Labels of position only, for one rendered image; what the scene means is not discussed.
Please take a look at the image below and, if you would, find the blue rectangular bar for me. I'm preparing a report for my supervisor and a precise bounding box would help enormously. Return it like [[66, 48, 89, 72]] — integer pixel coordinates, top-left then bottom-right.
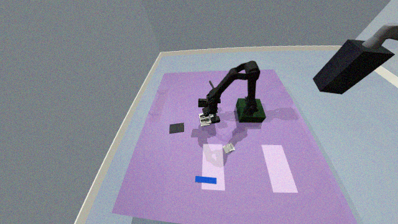
[[195, 176, 216, 184]]

